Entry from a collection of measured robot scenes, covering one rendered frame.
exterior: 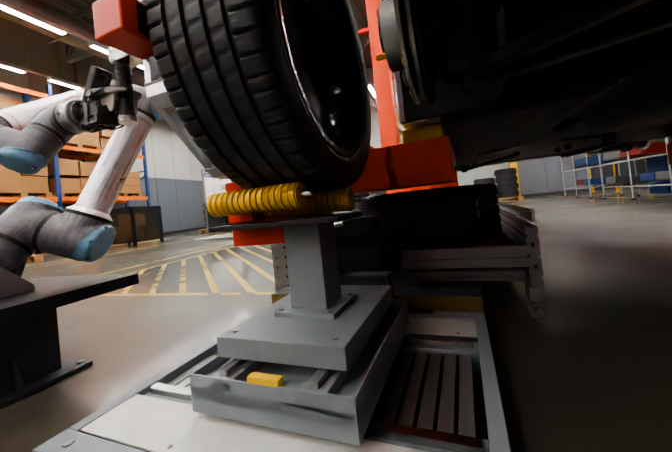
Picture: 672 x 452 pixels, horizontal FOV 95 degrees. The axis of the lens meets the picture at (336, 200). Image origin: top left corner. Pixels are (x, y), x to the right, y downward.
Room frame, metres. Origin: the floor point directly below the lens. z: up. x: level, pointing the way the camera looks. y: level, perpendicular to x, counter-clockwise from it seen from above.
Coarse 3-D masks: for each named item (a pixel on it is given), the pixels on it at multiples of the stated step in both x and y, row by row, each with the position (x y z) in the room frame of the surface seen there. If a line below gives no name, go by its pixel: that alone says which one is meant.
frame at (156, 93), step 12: (144, 0) 0.61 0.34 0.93; (144, 60) 0.62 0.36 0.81; (156, 60) 0.63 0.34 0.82; (144, 72) 0.62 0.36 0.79; (156, 72) 0.63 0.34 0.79; (144, 84) 0.62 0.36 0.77; (156, 84) 0.61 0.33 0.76; (156, 96) 0.62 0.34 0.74; (168, 96) 0.61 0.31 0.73; (156, 108) 0.64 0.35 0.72; (168, 108) 0.65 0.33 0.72; (168, 120) 0.66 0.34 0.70; (180, 120) 0.68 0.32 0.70; (180, 132) 0.68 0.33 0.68; (192, 144) 0.70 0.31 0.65; (204, 156) 0.73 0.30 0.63; (204, 168) 0.75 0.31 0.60; (216, 168) 0.74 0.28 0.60
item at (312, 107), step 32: (288, 0) 0.87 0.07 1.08; (320, 0) 0.87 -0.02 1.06; (288, 32) 0.96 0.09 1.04; (320, 32) 0.94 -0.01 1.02; (352, 32) 0.93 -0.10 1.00; (320, 64) 1.00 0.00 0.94; (352, 64) 0.97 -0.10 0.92; (320, 96) 1.03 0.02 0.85; (352, 96) 0.98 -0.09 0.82; (320, 128) 0.64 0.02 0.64; (352, 128) 0.94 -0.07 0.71
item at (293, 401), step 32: (384, 320) 0.86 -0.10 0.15; (384, 352) 0.68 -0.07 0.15; (192, 384) 0.63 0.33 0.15; (224, 384) 0.60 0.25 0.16; (256, 384) 0.57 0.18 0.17; (288, 384) 0.60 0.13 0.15; (320, 384) 0.54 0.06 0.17; (352, 384) 0.58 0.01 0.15; (384, 384) 0.65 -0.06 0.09; (224, 416) 0.60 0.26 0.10; (256, 416) 0.57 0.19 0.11; (288, 416) 0.55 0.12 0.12; (320, 416) 0.52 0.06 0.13; (352, 416) 0.50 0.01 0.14
